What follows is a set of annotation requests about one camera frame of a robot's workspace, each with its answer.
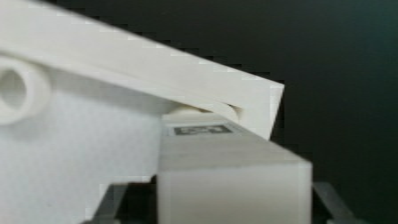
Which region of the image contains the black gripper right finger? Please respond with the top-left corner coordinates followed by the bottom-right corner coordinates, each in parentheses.
top-left (313, 182), bottom-right (355, 224)

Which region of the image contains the white desk leg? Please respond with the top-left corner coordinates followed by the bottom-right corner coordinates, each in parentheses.
top-left (156, 113), bottom-right (313, 224)

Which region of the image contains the white desk tabletop tray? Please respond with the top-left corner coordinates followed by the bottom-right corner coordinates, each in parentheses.
top-left (0, 0), bottom-right (284, 224)

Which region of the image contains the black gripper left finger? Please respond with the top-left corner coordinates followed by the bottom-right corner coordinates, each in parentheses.
top-left (82, 183), bottom-right (158, 224)

